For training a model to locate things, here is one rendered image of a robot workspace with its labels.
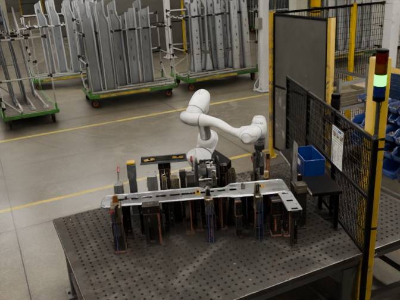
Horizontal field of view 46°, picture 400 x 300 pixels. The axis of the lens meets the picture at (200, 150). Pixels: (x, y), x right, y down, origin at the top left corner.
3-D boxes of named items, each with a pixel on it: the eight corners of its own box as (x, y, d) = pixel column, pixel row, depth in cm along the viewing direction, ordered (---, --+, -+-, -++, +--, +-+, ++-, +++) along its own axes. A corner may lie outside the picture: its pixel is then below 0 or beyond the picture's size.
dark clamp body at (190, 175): (187, 221, 373) (184, 176, 360) (186, 212, 386) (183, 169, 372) (200, 219, 374) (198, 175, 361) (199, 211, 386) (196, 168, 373)
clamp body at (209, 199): (205, 244, 340) (202, 200, 328) (203, 235, 351) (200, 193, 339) (218, 243, 341) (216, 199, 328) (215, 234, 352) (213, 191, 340)
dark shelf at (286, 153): (312, 197, 334) (312, 193, 333) (279, 152, 418) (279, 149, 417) (342, 194, 336) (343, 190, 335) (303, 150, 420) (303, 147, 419)
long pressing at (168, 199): (99, 210, 335) (99, 208, 334) (102, 196, 356) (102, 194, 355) (290, 192, 346) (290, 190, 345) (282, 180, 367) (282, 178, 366)
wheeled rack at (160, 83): (91, 109, 969) (78, 21, 907) (83, 99, 1056) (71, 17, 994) (178, 96, 1034) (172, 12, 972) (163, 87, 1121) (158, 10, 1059)
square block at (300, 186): (296, 230, 351) (296, 186, 339) (293, 224, 359) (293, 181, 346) (306, 228, 352) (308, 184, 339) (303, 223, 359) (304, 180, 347)
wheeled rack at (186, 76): (188, 92, 1065) (183, 11, 1003) (169, 84, 1150) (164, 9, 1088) (259, 80, 1145) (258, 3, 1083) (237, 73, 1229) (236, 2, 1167)
